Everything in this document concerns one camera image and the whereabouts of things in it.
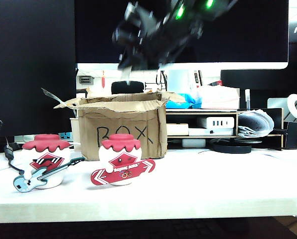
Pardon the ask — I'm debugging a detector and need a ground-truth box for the white power strip blue socket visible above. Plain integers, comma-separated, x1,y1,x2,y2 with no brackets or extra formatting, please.
13,131,73,145

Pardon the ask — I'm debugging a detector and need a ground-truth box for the white upright pen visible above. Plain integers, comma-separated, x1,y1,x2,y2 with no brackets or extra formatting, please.
244,89,251,111

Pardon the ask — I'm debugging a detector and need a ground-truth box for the pink white tissue pack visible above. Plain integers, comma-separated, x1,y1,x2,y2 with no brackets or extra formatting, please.
196,85,240,111

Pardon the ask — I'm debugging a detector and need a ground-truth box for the black hanging cable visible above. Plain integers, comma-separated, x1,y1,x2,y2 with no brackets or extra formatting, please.
155,70,168,92

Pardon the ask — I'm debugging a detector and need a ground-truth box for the small black box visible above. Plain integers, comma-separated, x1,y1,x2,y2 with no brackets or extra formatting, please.
283,121,297,150

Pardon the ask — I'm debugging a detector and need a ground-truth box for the silver metal stand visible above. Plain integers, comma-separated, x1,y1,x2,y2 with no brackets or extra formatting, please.
267,97,297,120

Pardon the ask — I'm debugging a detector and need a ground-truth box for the flat white box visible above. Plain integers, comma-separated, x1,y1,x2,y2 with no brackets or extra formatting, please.
188,127,235,137

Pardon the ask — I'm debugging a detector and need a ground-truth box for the white rounded block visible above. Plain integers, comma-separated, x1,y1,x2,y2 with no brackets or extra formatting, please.
181,138,207,148

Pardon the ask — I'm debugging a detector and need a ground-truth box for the brown cardboard box marked BOX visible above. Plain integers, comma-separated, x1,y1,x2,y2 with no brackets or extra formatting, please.
41,88,186,161

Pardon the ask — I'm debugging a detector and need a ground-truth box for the red-capped white doll with snowboard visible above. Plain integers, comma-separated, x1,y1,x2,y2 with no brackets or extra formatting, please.
90,133,156,187

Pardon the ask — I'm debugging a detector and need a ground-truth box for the large black monitor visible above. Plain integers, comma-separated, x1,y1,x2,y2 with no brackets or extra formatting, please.
73,0,289,71

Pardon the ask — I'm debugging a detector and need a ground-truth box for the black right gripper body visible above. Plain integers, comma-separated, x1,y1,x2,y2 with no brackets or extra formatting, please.
112,0,204,70

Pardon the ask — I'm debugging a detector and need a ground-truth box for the large black monitor panel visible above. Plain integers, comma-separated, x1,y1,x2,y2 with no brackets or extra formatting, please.
0,0,77,154

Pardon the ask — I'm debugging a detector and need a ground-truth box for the rolled grey magazine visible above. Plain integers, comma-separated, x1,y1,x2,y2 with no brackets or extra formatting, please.
237,110,275,139

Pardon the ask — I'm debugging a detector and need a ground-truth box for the grey socket panel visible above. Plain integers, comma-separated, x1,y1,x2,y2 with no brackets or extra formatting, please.
79,75,95,85

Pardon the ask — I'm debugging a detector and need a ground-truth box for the white USB charging hub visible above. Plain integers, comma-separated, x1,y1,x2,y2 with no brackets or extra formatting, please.
196,117,235,129

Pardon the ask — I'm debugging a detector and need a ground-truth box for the wooden desk shelf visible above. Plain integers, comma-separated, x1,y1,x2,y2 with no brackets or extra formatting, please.
164,108,285,151

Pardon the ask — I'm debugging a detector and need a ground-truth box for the black coiled band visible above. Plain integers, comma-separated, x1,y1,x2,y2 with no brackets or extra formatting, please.
209,138,253,155

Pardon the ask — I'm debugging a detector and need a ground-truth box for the white cylinder container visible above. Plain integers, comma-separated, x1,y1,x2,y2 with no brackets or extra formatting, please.
167,70,189,94

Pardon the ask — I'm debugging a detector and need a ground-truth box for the red-capped white doll with guitar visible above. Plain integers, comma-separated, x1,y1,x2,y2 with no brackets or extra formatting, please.
13,134,86,194

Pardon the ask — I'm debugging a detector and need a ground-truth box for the beige flat box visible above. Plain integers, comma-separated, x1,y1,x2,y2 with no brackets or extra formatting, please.
166,123,189,136

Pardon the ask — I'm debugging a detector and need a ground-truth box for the black cable with adapter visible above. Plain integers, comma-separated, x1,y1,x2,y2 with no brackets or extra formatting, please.
3,142,26,176

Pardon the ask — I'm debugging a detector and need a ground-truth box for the brown cardboard piece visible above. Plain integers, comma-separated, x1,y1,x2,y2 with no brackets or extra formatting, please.
270,216,297,238

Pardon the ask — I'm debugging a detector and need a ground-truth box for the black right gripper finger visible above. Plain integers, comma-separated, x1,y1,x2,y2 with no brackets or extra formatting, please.
117,47,135,81
135,51,162,71

